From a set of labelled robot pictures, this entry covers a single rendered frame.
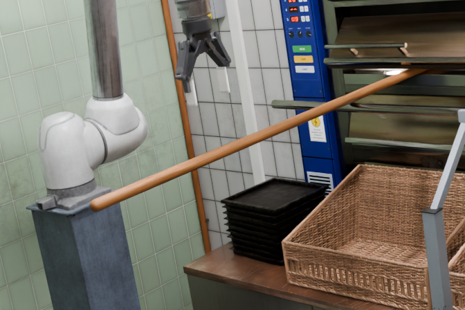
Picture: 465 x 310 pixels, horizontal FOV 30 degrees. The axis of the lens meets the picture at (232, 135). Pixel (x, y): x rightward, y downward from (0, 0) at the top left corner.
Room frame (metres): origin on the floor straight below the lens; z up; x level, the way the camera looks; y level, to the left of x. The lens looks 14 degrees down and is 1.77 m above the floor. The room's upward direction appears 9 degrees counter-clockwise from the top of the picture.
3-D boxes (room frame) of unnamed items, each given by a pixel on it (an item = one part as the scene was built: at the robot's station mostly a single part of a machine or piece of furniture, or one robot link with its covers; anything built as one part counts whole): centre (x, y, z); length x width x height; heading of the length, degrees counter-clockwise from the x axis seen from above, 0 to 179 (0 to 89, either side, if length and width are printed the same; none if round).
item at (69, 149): (2.67, 0.52, 1.17); 0.18 x 0.16 x 0.22; 135
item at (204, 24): (2.23, 0.05, 1.50); 0.08 x 0.07 x 0.09; 140
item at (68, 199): (2.64, 0.54, 1.03); 0.22 x 0.18 x 0.06; 138
